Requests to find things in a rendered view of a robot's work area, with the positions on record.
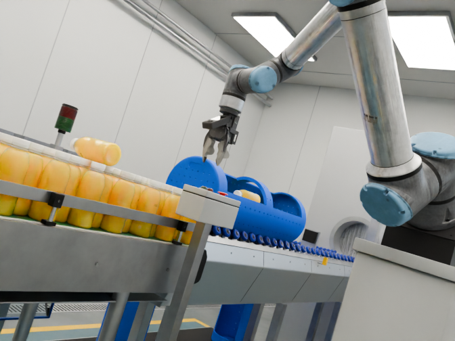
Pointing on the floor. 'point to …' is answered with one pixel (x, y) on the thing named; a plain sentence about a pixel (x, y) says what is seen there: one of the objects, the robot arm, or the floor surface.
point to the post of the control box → (185, 282)
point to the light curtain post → (373, 231)
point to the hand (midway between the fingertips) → (210, 160)
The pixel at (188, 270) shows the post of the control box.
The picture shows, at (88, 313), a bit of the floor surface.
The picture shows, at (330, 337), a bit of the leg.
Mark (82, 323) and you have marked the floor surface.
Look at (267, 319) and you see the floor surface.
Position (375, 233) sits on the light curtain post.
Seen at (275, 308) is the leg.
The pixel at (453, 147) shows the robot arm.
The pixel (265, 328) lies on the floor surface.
